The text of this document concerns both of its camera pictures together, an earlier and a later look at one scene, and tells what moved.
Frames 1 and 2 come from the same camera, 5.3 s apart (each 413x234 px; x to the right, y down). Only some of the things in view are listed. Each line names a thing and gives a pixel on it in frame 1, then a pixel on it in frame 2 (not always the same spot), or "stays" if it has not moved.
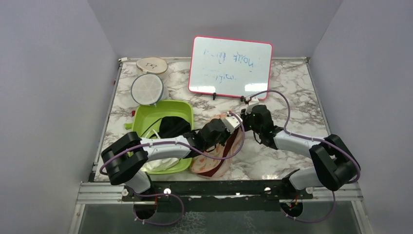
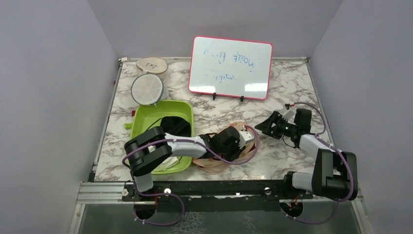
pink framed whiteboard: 230,67 stays
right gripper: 244,117 -> 266,127
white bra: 161,164 stays
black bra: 172,126 stays
